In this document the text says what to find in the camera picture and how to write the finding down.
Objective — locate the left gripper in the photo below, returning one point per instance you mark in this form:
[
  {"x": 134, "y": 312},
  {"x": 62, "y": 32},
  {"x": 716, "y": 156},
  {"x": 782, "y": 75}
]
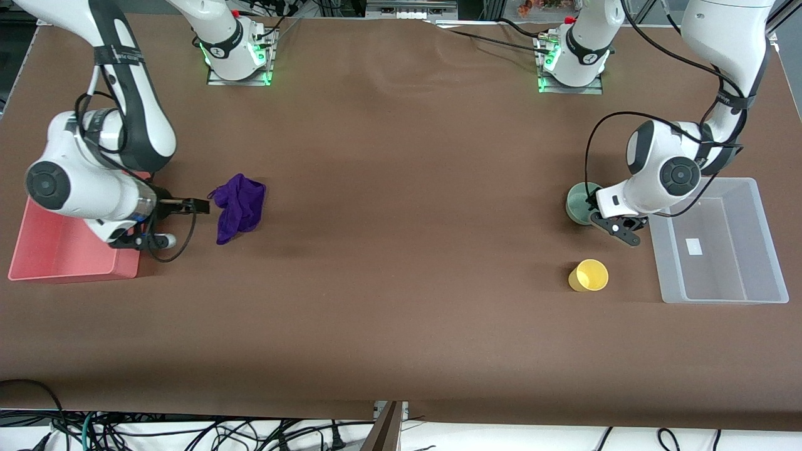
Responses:
[{"x": 593, "y": 202}]

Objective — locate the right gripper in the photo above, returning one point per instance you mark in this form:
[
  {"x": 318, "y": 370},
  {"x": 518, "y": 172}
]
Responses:
[{"x": 164, "y": 206}]

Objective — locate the green bowl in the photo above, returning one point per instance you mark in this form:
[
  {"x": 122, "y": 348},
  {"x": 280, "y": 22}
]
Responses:
[{"x": 576, "y": 207}]

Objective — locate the purple cloth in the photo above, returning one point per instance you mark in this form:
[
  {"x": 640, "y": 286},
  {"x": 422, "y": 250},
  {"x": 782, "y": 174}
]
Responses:
[{"x": 241, "y": 207}]

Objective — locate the yellow cup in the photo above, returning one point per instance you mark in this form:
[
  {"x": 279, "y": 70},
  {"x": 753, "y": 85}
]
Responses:
[{"x": 590, "y": 275}]

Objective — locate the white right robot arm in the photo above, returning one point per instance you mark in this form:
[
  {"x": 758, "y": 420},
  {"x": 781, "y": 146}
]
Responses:
[{"x": 69, "y": 188}]

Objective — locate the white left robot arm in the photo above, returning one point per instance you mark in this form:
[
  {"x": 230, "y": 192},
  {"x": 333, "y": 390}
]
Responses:
[{"x": 664, "y": 169}]

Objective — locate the white label sticker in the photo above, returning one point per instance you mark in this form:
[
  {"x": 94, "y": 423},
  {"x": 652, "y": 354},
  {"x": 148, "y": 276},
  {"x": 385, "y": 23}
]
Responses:
[{"x": 693, "y": 247}]

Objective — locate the clear plastic bin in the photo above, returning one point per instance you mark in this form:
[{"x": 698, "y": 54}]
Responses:
[{"x": 727, "y": 263}]

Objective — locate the pink plastic bin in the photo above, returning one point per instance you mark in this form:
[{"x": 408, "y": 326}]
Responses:
[{"x": 56, "y": 257}]

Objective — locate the orange background items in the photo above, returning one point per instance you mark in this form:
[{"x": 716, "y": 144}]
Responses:
[{"x": 539, "y": 6}]

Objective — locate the white power strip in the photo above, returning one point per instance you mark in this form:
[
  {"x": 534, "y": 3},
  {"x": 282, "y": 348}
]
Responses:
[{"x": 413, "y": 14}]

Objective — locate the grey metal box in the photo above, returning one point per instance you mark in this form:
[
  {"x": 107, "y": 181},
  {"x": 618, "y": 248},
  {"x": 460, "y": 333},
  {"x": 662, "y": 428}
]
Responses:
[{"x": 410, "y": 4}]

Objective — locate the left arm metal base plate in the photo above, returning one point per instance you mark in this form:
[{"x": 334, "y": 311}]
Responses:
[{"x": 570, "y": 89}]

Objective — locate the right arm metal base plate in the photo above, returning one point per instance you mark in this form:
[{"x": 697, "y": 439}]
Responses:
[{"x": 238, "y": 82}]

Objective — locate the metal table corner bracket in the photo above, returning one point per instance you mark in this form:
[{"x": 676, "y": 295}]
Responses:
[{"x": 774, "y": 36}]

